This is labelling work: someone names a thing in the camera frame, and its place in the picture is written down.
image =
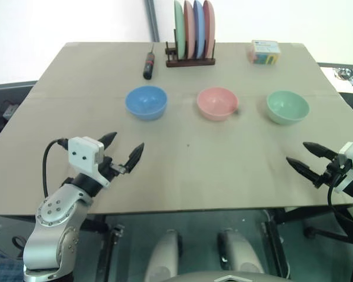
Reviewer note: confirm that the grey robot torso edge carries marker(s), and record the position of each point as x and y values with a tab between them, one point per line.
226	277

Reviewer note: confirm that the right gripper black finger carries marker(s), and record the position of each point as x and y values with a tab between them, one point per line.
303	169
319	149

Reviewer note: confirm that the dark wooden plate rack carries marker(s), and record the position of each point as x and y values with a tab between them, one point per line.
191	62

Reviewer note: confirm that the black and red marker pen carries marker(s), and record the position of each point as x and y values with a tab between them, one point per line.
149	66

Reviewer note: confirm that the grey metal pole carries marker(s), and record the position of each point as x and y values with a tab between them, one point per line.
153	20

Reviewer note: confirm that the green bowl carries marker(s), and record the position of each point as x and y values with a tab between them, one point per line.
286	107

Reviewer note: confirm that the blue plate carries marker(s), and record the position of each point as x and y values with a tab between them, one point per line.
198	29

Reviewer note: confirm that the black chair base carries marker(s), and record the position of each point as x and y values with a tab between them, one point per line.
317	229

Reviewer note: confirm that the grey rounded robot leg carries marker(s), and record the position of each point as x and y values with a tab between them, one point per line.
241	252
161	255

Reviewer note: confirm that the pink plate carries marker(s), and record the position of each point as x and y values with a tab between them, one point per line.
209	29
189	29

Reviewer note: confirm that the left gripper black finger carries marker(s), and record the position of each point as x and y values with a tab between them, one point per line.
109	140
134	157

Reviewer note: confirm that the black table leg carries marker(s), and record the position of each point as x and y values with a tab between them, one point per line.
276	246
111	249

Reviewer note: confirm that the pink bowl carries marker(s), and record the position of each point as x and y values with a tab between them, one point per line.
216	102

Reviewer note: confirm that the white paper sheet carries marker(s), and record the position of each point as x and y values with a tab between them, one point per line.
345	85

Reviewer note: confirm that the blue checked cloth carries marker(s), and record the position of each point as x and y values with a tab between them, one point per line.
3	267

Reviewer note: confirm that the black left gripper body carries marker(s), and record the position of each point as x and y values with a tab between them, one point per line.
110	169

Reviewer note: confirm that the green plate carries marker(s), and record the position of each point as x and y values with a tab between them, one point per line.
179	29

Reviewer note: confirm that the colourful printed carton box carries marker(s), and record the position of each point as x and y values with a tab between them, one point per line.
264	53

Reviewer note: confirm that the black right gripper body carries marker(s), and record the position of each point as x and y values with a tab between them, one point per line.
336	171

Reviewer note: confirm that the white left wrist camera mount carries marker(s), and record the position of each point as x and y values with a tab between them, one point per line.
83	152

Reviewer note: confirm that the blue bowl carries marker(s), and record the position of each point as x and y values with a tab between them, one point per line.
146	101

